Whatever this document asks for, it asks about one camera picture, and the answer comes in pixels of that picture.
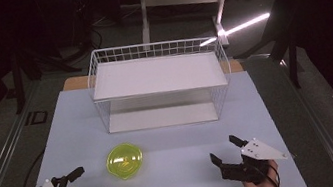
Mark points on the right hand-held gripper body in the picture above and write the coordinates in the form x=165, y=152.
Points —
x=261, y=152

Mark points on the light blue table cover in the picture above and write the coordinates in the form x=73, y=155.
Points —
x=178, y=159

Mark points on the black stand legs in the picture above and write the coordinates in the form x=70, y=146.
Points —
x=17, y=83
x=293, y=63

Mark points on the yellow-green translucent bowl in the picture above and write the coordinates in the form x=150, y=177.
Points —
x=124, y=161

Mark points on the black floor socket plate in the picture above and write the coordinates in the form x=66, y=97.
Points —
x=36, y=117

